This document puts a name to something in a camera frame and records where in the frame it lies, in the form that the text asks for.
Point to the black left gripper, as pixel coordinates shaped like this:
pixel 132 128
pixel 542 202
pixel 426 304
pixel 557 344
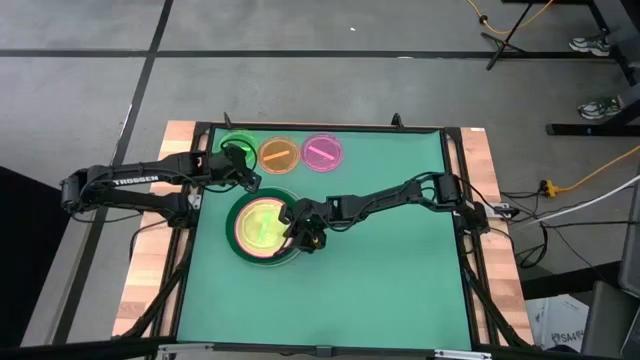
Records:
pixel 230 165

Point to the small translucent pink plate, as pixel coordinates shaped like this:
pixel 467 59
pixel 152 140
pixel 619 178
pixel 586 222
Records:
pixel 322 162

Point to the silver aluminium extrusion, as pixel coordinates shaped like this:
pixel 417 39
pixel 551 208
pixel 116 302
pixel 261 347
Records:
pixel 185 347
pixel 462 354

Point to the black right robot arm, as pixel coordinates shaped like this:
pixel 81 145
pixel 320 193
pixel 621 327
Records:
pixel 400 195

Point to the wooden table side plank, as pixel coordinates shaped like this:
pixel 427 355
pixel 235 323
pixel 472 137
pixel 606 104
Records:
pixel 502 280
pixel 145 260

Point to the black tripod stand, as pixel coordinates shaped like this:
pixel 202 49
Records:
pixel 505 42

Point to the white cardboard box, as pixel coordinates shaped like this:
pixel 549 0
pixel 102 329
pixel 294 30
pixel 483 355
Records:
pixel 560 325

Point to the small translucent orange plate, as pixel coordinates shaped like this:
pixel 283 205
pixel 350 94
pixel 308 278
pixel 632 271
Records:
pixel 280 162

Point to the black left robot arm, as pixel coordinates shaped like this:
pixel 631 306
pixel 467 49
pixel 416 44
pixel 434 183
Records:
pixel 135 180

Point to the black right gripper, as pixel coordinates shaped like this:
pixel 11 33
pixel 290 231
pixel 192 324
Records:
pixel 307 217

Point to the large white plate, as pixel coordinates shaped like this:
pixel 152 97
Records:
pixel 272 264

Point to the black table frame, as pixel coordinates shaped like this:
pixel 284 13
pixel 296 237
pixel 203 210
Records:
pixel 325 126

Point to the small translucent green plate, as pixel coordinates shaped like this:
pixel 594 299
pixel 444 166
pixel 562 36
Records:
pixel 234 137
pixel 252 220

